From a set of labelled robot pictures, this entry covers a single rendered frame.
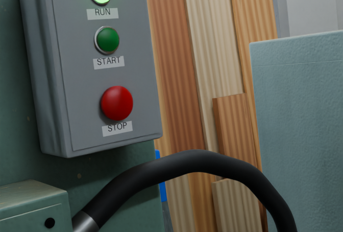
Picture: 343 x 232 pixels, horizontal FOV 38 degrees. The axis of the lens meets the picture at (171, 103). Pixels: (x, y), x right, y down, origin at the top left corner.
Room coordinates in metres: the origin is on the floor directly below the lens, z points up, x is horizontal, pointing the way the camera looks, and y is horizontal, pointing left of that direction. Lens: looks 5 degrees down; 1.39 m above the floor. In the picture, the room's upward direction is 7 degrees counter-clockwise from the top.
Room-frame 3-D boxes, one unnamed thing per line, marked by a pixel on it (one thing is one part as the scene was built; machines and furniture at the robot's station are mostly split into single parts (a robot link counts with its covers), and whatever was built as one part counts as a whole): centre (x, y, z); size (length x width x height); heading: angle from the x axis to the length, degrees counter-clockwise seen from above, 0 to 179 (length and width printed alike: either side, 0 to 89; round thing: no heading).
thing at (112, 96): (0.43, 0.05, 1.36); 0.03 x 0.01 x 0.03; 125
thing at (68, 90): (0.46, 0.07, 1.40); 0.10 x 0.06 x 0.16; 125
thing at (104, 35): (0.43, 0.05, 1.42); 0.02 x 0.01 x 0.02; 125
